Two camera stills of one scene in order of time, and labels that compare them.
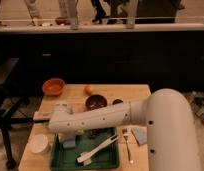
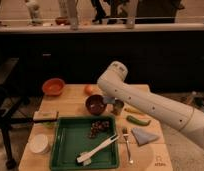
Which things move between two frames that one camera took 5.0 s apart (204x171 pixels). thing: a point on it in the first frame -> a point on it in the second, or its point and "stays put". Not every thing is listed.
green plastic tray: x=62 y=158 stays put
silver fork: x=127 y=132 stays put
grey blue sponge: x=69 y=143 -> x=108 y=100
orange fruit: x=88 y=90 stays put
